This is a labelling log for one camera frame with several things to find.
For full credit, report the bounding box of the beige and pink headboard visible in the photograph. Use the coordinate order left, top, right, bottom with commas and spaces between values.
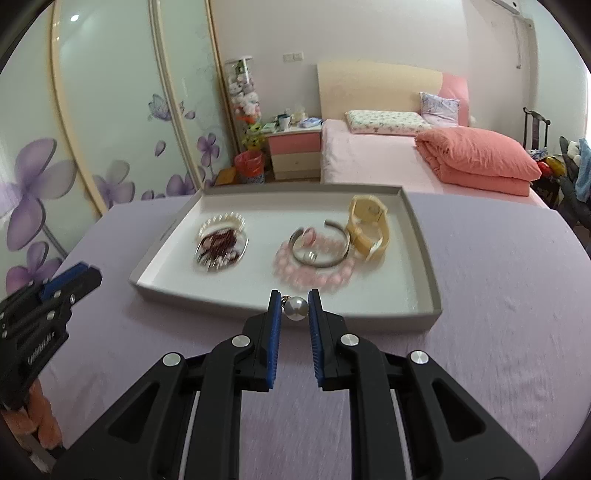
316, 61, 471, 127

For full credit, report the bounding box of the dark wooden chair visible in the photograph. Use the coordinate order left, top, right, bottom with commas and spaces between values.
523, 107, 551, 151

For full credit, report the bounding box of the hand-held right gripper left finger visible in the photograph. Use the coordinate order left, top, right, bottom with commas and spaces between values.
53, 290, 283, 480

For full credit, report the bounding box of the pink bead bracelet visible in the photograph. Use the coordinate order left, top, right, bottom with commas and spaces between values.
272, 226, 358, 292

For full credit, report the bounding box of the clear tube of plush toys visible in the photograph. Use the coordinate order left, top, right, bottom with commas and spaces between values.
224, 55, 264, 153

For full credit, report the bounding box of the yellow wristwatch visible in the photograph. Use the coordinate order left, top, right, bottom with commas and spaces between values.
346, 195, 392, 259

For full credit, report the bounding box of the person's left hand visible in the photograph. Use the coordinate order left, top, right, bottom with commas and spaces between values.
9, 376, 63, 462

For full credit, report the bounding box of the red trash bin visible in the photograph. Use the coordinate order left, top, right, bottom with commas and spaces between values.
233, 150, 266, 184

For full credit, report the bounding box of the white pearl bracelet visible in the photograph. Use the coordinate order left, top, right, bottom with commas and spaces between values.
198, 211, 247, 241

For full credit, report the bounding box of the pink bed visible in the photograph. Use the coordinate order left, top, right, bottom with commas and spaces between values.
320, 117, 550, 208

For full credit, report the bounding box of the pearl charm bracelet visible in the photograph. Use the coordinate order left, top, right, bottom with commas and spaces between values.
196, 256, 236, 274

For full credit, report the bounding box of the folded coral quilt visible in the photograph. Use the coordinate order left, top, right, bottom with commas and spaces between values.
414, 126, 543, 197

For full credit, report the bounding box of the white shallow tray box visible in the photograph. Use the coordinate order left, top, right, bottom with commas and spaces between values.
128, 185, 443, 332

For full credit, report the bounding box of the pink and beige nightstand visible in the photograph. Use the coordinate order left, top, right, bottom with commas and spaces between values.
265, 124, 323, 181

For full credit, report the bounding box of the silver cuff bracelet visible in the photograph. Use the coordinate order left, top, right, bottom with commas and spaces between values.
288, 219, 349, 267

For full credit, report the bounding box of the blue plush toy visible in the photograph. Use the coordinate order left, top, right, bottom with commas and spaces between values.
575, 138, 591, 204

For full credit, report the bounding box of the floral white pillow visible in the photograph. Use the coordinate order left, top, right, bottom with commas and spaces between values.
344, 109, 432, 137

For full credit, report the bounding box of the colourful plush toy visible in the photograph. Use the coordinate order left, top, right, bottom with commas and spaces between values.
531, 150, 568, 178

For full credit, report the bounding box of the flower print wardrobe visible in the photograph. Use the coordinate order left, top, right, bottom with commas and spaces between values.
0, 0, 241, 296

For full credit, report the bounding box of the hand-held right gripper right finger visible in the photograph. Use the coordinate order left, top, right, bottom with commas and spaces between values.
307, 289, 541, 480

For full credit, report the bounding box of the lilac tablecloth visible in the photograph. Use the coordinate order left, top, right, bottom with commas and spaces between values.
28, 185, 591, 480

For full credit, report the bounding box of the lilac patterned pillow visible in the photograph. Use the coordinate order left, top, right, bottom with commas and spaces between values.
418, 91, 461, 127

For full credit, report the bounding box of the thin silver bangle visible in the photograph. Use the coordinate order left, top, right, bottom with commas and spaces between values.
193, 226, 251, 273

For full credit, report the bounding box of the dark red bead necklace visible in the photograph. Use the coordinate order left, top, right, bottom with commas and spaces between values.
201, 228, 245, 266

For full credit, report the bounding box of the pearl earring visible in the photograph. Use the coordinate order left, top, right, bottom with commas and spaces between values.
281, 295, 309, 321

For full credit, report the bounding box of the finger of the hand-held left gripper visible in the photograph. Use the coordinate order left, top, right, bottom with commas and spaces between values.
39, 262, 89, 296
51, 268, 103, 306

